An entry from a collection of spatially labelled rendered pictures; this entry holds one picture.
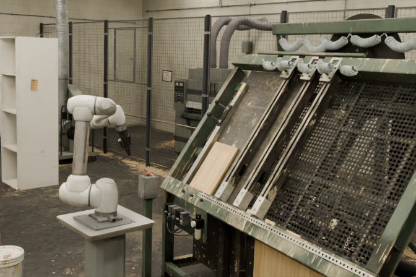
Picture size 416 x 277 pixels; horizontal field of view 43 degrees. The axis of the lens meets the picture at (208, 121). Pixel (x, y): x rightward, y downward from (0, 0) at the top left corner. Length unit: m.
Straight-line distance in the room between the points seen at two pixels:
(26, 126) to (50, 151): 0.51
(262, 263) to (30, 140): 4.51
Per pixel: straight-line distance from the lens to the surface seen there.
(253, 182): 3.50
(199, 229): 3.77
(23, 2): 12.08
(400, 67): 3.25
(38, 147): 7.50
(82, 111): 3.64
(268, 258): 3.62
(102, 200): 3.64
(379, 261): 2.71
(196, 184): 4.02
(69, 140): 9.21
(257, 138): 3.74
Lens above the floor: 1.92
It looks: 7 degrees down
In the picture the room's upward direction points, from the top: 2 degrees clockwise
